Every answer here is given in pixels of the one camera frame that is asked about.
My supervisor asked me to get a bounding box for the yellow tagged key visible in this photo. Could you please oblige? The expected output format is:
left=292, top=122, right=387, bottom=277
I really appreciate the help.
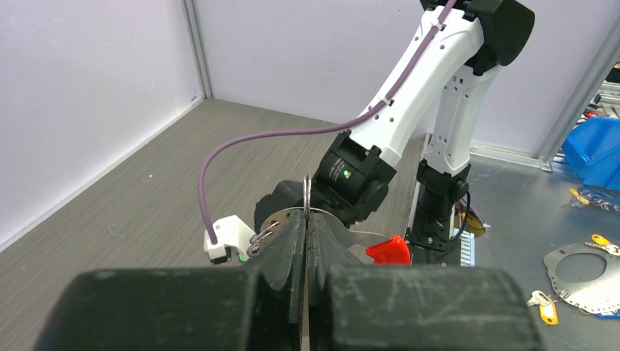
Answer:
left=585, top=234, right=619, bottom=257
left=526, top=290, right=559, bottom=325

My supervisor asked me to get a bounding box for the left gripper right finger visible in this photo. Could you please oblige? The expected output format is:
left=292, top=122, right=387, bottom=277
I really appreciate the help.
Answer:
left=308, top=214, right=543, bottom=350

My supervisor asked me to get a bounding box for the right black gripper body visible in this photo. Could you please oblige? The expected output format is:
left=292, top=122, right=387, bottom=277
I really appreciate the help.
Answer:
left=254, top=180, right=303, bottom=232

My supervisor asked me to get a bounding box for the yellow tagged key upper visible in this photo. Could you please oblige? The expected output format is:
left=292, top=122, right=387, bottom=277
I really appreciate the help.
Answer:
left=526, top=290, right=559, bottom=325

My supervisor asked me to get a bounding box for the blue plastic bin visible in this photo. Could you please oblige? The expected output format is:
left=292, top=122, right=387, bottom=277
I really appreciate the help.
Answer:
left=562, top=117, right=619, bottom=191

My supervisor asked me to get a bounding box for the key bunch with rings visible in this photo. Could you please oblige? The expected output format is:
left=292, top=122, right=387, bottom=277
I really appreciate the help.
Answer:
left=566, top=186, right=619, bottom=212

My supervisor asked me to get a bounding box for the yellow tagged key lower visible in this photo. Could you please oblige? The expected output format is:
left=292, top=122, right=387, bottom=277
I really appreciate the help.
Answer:
left=585, top=234, right=619, bottom=257

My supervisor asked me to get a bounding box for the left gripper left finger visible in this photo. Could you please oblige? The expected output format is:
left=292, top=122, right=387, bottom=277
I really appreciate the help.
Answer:
left=34, top=211, right=306, bottom=350

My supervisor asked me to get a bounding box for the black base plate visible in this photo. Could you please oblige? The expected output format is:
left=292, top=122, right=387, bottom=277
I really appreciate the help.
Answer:
left=406, top=179, right=476, bottom=268

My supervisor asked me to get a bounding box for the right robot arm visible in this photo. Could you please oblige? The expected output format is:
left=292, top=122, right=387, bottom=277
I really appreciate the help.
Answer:
left=311, top=1, right=535, bottom=252

